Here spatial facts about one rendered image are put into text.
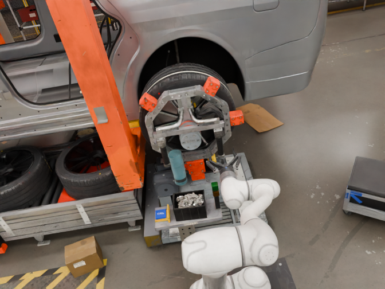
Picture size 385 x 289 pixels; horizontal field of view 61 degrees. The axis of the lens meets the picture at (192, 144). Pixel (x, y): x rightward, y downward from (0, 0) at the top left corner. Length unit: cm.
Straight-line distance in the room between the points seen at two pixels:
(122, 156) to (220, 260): 119
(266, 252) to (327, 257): 142
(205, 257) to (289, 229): 156
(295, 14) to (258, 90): 57
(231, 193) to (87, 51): 101
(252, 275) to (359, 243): 112
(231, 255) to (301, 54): 174
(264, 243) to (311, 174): 197
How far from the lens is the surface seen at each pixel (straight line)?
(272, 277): 198
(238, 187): 163
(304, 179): 295
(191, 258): 110
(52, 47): 433
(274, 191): 168
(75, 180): 259
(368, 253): 257
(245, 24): 231
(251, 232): 112
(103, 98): 189
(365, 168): 262
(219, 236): 110
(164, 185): 247
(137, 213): 258
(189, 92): 199
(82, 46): 178
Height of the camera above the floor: 204
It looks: 37 degrees down
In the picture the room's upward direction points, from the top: 10 degrees counter-clockwise
